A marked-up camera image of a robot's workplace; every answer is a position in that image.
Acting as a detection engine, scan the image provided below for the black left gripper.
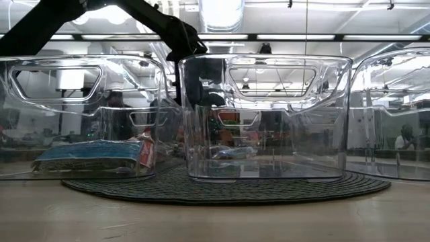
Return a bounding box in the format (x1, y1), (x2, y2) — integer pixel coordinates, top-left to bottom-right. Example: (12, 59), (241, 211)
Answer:
(173, 50), (228, 108)

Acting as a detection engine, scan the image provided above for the light blue wrapper granola bar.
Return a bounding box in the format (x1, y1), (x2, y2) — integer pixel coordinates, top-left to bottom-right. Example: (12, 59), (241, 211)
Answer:
(210, 146), (259, 161)

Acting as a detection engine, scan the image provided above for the clear plastic bin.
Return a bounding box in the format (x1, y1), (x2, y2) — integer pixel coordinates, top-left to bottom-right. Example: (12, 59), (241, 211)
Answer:
(345, 46), (430, 182)
(177, 53), (353, 181)
(0, 54), (184, 181)

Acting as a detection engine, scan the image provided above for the round grey woven placemat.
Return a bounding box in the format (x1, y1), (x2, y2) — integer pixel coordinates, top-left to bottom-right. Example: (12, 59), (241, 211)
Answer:
(61, 164), (392, 205)

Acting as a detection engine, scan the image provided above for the person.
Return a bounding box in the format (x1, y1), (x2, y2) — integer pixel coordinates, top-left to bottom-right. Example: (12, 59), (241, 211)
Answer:
(394, 123), (417, 151)

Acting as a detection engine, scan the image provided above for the silver ventilation duct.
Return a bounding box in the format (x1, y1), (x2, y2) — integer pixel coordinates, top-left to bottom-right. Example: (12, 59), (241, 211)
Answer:
(198, 0), (246, 33)

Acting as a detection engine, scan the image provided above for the black aluminium frame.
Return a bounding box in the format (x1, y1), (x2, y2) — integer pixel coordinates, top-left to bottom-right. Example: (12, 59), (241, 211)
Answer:
(0, 32), (430, 43)

